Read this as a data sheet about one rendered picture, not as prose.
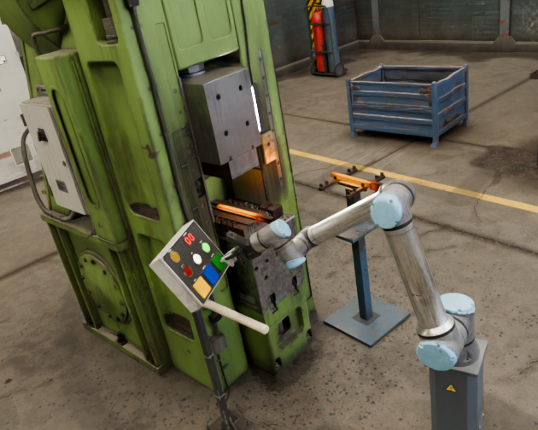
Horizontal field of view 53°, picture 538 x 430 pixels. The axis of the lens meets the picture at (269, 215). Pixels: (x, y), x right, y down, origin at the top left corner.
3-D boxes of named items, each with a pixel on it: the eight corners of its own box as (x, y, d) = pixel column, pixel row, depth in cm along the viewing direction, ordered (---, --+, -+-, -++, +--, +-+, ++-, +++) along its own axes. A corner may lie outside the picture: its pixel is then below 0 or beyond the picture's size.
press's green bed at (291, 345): (315, 342, 343) (305, 281, 323) (277, 378, 320) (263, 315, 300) (253, 315, 380) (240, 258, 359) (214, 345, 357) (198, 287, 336)
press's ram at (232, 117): (272, 138, 287) (260, 62, 269) (220, 165, 263) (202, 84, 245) (219, 131, 314) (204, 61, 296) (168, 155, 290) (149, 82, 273)
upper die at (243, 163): (259, 165, 282) (255, 148, 278) (231, 179, 270) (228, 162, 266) (206, 155, 310) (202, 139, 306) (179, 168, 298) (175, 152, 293)
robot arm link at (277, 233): (288, 241, 228) (274, 222, 227) (266, 253, 235) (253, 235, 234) (295, 233, 236) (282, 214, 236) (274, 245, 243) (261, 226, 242)
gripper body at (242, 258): (241, 267, 245) (260, 257, 239) (229, 253, 243) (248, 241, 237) (246, 258, 251) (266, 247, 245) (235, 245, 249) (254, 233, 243)
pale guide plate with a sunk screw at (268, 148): (277, 159, 310) (271, 130, 302) (266, 164, 304) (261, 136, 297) (274, 158, 311) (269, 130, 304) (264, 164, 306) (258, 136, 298)
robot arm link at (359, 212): (413, 164, 205) (298, 227, 252) (401, 177, 196) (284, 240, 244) (430, 189, 206) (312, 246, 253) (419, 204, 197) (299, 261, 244)
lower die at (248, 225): (270, 223, 298) (267, 210, 294) (245, 241, 286) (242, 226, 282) (219, 210, 326) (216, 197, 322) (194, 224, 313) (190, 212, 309)
